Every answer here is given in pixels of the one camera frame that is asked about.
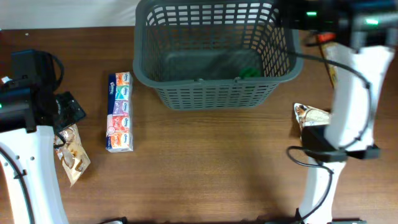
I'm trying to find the grey plastic basket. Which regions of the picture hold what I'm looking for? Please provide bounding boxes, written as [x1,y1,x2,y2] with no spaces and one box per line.
[133,0,303,110]

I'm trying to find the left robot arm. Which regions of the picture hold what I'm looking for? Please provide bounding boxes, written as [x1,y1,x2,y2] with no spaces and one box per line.
[1,50,86,223]

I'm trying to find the tissue multipack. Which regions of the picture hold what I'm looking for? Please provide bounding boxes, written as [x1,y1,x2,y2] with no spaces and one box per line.
[106,72,134,152]

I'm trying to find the green lid jar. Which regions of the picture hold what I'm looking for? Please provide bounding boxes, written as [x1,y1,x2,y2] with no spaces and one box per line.
[239,67,262,79]

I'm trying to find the spaghetti pack red ends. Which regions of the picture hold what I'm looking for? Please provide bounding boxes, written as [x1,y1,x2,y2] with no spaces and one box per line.
[316,33,337,88]

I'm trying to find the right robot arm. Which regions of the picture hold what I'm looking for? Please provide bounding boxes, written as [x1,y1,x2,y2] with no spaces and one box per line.
[276,0,397,223]

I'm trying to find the brown snack bag left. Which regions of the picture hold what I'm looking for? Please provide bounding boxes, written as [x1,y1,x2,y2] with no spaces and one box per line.
[53,124,91,187]

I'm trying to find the beige snack bag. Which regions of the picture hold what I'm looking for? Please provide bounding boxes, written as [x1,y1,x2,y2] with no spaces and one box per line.
[294,103,331,134]

